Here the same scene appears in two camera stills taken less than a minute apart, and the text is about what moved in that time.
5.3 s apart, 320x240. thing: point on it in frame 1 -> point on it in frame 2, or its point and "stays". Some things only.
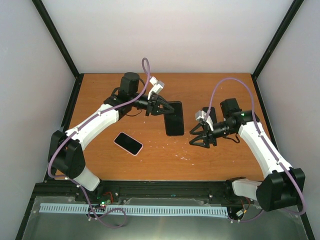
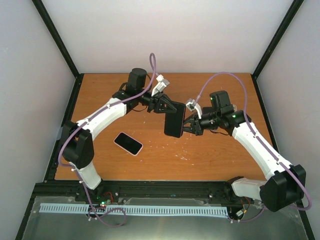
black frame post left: x=79 y=77 stays
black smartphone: x=174 y=121 stays
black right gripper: x=207 y=131 -> x=197 y=127
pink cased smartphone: x=128 y=143 stays
